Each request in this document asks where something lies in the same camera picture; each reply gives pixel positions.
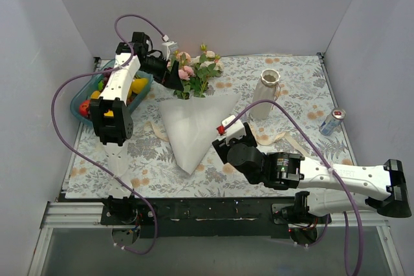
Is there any pink flower bouquet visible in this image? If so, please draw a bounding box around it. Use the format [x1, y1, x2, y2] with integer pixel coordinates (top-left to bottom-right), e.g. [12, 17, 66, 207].
[169, 43, 224, 100]

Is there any cream printed ribbon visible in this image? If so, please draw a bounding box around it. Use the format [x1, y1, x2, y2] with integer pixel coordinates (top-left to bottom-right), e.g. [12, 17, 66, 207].
[144, 122, 311, 157]

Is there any white wrapping paper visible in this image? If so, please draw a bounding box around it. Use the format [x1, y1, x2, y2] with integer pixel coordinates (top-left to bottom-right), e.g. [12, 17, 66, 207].
[159, 94, 240, 175]

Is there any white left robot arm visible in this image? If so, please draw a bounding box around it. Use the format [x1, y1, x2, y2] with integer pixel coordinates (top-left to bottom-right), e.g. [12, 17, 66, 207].
[89, 32, 184, 199]

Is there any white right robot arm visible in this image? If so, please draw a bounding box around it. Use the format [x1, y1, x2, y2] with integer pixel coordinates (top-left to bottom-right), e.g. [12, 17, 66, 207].
[212, 122, 412, 223]

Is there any white ribbed ceramic vase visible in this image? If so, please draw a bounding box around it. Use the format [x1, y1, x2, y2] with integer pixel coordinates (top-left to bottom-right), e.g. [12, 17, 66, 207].
[250, 69, 280, 120]

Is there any dark red grape bunch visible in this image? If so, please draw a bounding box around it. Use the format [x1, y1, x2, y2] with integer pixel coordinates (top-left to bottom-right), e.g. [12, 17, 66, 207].
[97, 72, 111, 92]

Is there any floral patterned table mat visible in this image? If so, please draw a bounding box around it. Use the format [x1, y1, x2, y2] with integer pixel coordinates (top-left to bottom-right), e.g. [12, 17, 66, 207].
[66, 55, 356, 198]

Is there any teal plastic fruit tray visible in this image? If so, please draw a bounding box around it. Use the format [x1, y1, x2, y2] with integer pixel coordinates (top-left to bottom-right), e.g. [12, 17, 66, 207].
[70, 70, 154, 127]

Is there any orange fruit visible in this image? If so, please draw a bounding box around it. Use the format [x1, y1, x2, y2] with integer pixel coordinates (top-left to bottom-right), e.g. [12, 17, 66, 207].
[78, 100, 90, 118]

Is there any blue and white drink can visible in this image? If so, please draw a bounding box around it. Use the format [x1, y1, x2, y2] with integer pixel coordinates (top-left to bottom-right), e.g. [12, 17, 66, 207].
[320, 108, 346, 136]

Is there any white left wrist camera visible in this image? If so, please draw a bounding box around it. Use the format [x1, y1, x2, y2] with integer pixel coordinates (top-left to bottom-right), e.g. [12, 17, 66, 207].
[161, 41, 179, 60]

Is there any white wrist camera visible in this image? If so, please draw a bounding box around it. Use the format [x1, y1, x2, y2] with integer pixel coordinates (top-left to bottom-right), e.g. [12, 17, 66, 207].
[161, 41, 179, 60]
[217, 115, 245, 140]

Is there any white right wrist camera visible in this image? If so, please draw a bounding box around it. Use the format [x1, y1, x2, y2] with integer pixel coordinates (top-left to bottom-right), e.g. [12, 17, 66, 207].
[217, 115, 245, 140]

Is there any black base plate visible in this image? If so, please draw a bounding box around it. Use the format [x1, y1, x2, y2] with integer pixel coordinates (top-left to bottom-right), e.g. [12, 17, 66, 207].
[58, 193, 356, 241]

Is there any aluminium frame rail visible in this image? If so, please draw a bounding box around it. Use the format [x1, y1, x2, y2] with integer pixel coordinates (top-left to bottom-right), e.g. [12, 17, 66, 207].
[41, 202, 104, 229]

